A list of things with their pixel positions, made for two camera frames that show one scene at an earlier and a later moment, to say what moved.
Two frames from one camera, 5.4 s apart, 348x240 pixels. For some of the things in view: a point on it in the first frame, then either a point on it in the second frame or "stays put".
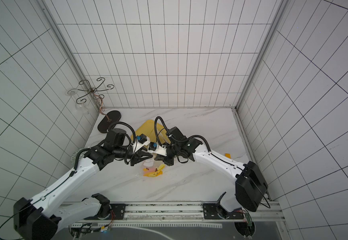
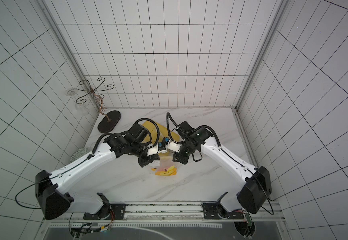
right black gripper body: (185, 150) stays put
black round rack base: (112, 117) stays put
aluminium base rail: (209, 215) stays put
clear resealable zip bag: (152, 168) to (166, 168)
